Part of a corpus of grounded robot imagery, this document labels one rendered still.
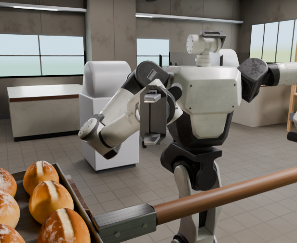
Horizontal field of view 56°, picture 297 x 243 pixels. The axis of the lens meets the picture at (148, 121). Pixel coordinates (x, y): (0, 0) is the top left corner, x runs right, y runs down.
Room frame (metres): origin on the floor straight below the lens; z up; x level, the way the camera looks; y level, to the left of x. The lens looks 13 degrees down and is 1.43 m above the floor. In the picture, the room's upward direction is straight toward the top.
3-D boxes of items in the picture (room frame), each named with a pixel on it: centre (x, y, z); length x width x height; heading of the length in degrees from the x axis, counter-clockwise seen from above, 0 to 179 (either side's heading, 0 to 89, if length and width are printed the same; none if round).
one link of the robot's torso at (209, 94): (1.12, -0.19, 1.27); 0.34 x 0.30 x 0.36; 103
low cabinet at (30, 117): (5.93, 2.05, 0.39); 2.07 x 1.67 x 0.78; 27
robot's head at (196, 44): (1.06, -0.20, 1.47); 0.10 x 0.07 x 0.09; 103
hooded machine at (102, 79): (3.71, 0.55, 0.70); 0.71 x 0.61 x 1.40; 27
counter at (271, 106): (6.68, -3.09, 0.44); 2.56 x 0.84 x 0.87; 117
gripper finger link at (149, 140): (0.54, -0.01, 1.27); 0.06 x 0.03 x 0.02; 173
